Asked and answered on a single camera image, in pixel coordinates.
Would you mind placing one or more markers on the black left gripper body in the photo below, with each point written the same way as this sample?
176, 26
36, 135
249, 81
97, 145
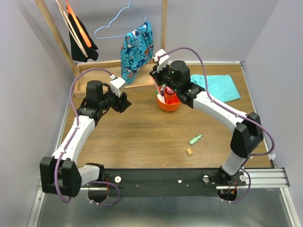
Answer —
118, 105

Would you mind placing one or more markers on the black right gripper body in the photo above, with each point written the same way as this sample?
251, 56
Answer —
163, 77

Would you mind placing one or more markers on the small green bottle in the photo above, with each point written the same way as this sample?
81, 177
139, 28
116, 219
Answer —
195, 139

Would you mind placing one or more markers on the small tan eraser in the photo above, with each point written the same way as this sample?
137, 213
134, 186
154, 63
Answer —
189, 152

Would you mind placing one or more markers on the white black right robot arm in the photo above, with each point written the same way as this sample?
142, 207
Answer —
245, 128

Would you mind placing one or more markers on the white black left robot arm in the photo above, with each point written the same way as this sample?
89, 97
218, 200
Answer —
59, 173

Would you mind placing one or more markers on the orange round divided organizer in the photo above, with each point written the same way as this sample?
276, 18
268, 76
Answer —
172, 102

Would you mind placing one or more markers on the blue patterned hanging shirt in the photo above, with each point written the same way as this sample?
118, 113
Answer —
136, 51

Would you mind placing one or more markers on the teal folded t-shirt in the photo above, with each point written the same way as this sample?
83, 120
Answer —
223, 88

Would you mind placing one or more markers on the light wooden hanger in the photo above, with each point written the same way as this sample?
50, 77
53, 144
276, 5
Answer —
72, 32

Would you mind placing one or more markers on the orange plastic hanger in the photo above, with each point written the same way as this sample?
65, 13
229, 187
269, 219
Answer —
83, 34

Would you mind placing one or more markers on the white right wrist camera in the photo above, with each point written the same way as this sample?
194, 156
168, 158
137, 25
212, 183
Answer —
161, 59

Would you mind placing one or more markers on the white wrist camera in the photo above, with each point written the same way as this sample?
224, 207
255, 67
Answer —
117, 85
161, 59

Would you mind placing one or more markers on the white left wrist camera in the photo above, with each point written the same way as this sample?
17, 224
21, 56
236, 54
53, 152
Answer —
117, 85

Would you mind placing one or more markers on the light blue wire hanger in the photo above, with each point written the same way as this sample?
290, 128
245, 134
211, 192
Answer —
128, 18

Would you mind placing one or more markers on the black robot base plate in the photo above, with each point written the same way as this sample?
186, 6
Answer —
171, 182

